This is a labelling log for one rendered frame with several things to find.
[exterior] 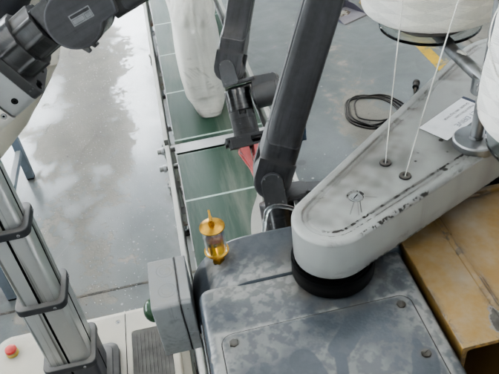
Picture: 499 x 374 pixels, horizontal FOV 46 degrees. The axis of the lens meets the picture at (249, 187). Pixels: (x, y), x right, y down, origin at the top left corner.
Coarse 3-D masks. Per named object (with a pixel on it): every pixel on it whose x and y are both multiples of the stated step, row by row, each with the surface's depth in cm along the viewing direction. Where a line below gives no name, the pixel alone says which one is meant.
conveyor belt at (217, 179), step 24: (192, 168) 241; (216, 168) 239; (240, 168) 238; (192, 192) 229; (216, 192) 228; (240, 192) 226; (192, 216) 219; (216, 216) 217; (240, 216) 216; (192, 240) 209
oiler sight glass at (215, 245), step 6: (222, 234) 66; (204, 240) 66; (210, 240) 65; (216, 240) 65; (222, 240) 66; (210, 246) 66; (216, 246) 66; (222, 246) 66; (210, 252) 67; (216, 252) 66; (222, 252) 67
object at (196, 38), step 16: (176, 0) 239; (192, 0) 233; (208, 0) 244; (176, 16) 242; (192, 16) 239; (208, 16) 245; (176, 32) 247; (192, 32) 244; (208, 32) 246; (176, 48) 258; (192, 48) 249; (208, 48) 251; (192, 64) 254; (208, 64) 255; (192, 80) 259; (208, 80) 260; (192, 96) 265; (208, 96) 264; (224, 96) 269; (208, 112) 268
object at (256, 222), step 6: (258, 198) 124; (258, 204) 124; (252, 210) 118; (258, 210) 124; (252, 216) 118; (258, 216) 124; (252, 222) 118; (258, 222) 124; (252, 228) 118; (258, 228) 125
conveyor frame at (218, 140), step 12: (216, 0) 374; (144, 12) 361; (156, 60) 334; (156, 72) 300; (156, 84) 290; (168, 108) 280; (264, 108) 263; (264, 120) 268; (168, 132) 275; (168, 144) 254; (180, 144) 256; (192, 144) 255; (204, 144) 254; (216, 144) 253
